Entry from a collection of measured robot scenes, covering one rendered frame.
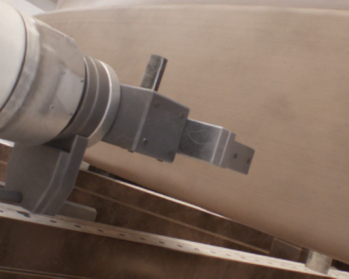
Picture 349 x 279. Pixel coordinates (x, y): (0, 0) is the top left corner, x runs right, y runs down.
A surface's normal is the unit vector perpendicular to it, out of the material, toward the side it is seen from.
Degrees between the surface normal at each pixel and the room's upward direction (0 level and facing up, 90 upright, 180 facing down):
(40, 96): 102
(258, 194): 90
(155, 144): 90
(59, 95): 90
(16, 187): 90
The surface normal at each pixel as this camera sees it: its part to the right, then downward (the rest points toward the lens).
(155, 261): 0.59, 0.14
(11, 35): 0.90, -0.22
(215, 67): -0.62, -0.25
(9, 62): 0.87, 0.15
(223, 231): -0.11, -0.10
